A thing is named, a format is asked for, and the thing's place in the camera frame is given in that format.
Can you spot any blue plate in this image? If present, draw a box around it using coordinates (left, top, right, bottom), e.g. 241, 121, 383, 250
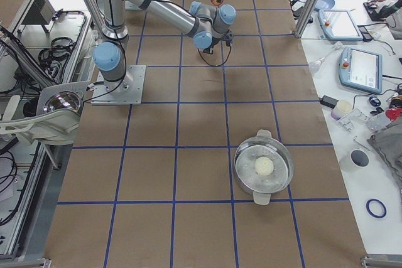
314, 0, 335, 11

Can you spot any shiny metal bowl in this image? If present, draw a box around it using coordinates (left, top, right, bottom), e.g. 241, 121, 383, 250
42, 91, 82, 113

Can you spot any white light bulb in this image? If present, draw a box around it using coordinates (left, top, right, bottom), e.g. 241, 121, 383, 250
308, 41, 343, 74

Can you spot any teach pendant far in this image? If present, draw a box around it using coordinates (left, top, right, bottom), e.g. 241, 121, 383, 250
318, 9, 363, 41

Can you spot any teach pendant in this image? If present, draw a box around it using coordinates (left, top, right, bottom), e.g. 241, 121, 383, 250
318, 9, 363, 41
339, 46, 383, 94

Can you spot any glass steamer pot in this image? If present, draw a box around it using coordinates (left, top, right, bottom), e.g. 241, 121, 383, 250
234, 129, 295, 205

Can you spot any white steamed bun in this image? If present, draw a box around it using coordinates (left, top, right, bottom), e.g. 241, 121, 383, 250
254, 156, 274, 176

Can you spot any white purple cup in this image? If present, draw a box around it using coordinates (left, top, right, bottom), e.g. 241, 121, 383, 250
330, 100, 352, 120

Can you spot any teach pendant near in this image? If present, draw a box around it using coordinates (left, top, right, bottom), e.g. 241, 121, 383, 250
339, 46, 383, 94

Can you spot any white cup dark inside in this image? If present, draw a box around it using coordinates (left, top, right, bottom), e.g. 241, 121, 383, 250
339, 149, 369, 172

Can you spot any grey cloth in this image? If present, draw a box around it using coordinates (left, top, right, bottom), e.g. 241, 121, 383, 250
367, 120, 402, 193

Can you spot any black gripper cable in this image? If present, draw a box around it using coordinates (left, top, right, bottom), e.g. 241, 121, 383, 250
197, 38, 233, 68

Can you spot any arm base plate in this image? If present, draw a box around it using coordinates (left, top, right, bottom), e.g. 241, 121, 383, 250
90, 65, 146, 105

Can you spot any blue ring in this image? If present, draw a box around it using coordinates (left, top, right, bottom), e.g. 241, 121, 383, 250
365, 198, 387, 218

